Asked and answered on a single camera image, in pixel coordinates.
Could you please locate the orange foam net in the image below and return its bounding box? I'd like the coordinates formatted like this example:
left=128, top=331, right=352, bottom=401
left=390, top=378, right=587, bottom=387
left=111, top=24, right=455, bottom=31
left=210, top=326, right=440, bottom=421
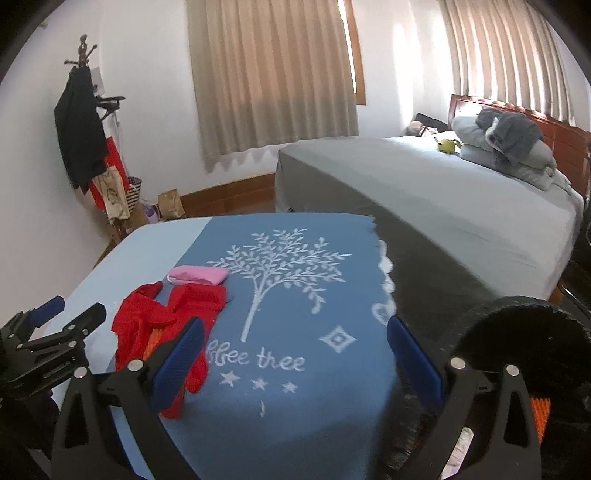
left=530, top=397, right=551, bottom=443

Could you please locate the white cardboard box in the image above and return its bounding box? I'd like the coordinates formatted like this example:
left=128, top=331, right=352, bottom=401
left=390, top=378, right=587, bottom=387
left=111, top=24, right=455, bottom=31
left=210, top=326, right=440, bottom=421
left=441, top=427, right=475, bottom=479

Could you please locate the red plastic bag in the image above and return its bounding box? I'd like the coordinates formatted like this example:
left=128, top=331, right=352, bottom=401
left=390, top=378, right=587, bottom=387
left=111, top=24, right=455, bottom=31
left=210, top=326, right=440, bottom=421
left=110, top=280, right=229, bottom=420

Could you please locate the pink face mask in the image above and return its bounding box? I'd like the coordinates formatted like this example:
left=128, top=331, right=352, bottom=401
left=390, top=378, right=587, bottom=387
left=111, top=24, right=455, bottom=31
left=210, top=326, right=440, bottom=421
left=166, top=265, right=229, bottom=286

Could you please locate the light blue mattress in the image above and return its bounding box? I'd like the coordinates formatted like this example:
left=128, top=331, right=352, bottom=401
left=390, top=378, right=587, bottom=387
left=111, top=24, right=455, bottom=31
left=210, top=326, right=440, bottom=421
left=43, top=216, right=213, bottom=407

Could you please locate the beige tote bag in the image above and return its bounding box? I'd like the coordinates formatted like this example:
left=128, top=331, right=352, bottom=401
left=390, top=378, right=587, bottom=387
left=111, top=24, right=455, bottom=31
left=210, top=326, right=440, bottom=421
left=91, top=166, right=130, bottom=221

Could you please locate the striped basket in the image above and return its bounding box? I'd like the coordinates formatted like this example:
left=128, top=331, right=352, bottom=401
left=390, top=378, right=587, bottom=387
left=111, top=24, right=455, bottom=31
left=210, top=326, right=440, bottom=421
left=126, top=176, right=142, bottom=213

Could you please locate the brown paper bag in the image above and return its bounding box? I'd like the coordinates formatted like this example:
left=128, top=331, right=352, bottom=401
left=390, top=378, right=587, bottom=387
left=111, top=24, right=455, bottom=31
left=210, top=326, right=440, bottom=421
left=157, top=189, right=185, bottom=220

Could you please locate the red hanging bag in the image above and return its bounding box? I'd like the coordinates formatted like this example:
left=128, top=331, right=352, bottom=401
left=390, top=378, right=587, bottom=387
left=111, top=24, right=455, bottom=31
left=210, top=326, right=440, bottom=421
left=89, top=137, right=130, bottom=217

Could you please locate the grey bed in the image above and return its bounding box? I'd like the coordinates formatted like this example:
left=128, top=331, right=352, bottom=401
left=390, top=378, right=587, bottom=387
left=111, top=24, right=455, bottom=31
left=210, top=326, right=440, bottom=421
left=276, top=138, right=583, bottom=338

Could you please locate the blue tree-print blanket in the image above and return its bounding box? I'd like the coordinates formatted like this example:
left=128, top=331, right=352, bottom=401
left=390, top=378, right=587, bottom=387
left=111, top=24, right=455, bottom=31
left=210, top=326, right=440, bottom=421
left=112, top=211, right=403, bottom=480

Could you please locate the black hanging coat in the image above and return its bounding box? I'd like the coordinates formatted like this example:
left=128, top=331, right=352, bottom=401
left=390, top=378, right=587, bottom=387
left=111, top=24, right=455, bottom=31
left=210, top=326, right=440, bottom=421
left=54, top=67, right=108, bottom=194

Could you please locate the black hanger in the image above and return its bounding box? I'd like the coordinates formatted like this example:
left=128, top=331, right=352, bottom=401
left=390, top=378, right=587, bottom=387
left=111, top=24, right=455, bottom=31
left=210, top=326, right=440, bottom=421
left=94, top=95, right=125, bottom=121

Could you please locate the grey pillow stack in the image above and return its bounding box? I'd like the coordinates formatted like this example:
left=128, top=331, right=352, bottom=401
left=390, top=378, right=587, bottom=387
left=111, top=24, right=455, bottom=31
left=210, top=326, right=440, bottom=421
left=452, top=108, right=573, bottom=194

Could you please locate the wooden coat rack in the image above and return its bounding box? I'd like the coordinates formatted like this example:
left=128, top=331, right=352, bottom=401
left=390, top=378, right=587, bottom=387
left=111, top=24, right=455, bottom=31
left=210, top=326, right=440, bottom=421
left=63, top=34, right=126, bottom=240

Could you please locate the yellow-green plush toy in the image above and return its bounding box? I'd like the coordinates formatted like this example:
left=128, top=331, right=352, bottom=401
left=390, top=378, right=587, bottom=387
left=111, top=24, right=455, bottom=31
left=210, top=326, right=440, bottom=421
left=437, top=139, right=463, bottom=155

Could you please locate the red wooden headboard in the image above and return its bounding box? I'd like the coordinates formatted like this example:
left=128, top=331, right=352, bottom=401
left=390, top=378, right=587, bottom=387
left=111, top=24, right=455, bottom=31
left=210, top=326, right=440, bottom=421
left=448, top=94, right=590, bottom=200

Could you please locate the dark grey folded blanket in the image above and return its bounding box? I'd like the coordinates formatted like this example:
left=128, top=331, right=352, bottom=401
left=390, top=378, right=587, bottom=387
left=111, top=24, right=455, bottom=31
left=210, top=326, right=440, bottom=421
left=476, top=108, right=543, bottom=166

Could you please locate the black bag by headboard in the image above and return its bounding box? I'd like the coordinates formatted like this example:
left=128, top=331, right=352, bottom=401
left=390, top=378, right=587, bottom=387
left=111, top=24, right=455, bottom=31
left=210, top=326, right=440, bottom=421
left=405, top=113, right=449, bottom=137

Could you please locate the left beige curtain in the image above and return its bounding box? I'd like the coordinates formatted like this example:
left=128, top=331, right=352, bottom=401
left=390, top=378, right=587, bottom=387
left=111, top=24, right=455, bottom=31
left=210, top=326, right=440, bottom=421
left=185, top=1, right=359, bottom=170

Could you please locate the beige curtain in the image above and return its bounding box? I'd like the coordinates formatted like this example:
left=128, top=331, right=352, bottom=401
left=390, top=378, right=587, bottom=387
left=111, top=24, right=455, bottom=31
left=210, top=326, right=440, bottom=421
left=439, top=0, right=574, bottom=124
left=185, top=1, right=359, bottom=170

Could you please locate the right beige curtain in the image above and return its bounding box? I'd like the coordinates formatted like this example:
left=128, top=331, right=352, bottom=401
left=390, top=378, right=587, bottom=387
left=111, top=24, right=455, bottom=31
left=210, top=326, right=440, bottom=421
left=439, top=0, right=574, bottom=124

